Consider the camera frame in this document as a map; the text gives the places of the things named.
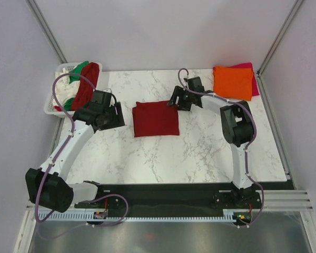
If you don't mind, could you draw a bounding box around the right aluminium frame post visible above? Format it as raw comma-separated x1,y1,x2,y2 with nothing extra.
255,0,306,77

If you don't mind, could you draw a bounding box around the folded pink t-shirt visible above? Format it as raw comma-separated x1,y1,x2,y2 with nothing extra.
212,62,260,96

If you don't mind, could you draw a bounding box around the aluminium front rail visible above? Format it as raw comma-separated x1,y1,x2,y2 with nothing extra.
25,188,313,211

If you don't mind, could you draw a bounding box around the left aluminium frame post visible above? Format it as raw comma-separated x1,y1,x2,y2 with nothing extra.
25,0,67,63

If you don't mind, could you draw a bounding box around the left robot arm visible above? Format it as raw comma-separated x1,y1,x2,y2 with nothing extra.
25,91,125,213

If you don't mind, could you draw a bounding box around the folded orange t-shirt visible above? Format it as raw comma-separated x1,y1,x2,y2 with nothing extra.
213,65,254,102

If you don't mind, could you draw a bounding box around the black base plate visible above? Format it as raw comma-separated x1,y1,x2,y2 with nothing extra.
75,183,261,218

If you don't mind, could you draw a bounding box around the white plastic basket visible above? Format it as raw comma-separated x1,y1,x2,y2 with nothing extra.
44,62,107,118

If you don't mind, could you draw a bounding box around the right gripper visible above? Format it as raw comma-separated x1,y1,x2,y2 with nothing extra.
166,86,193,112

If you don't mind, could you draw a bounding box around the white t-shirt in basket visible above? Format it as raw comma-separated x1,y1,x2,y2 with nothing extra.
55,75,80,106

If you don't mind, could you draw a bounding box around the dark red t-shirt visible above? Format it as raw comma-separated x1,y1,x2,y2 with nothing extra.
132,101,180,138

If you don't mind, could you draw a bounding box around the white slotted cable duct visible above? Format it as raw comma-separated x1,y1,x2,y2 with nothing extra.
48,209,251,222

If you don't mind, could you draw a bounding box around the aluminium frame post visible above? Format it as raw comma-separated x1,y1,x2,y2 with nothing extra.
255,0,306,77
25,0,67,63

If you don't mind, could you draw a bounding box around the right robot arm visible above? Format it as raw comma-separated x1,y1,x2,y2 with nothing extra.
167,76,256,208

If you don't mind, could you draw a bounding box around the dark red shirt in basket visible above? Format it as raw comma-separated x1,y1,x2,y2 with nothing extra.
71,61,100,111

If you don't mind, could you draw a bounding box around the green t-shirt in basket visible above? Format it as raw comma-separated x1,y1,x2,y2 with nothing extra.
61,61,90,111

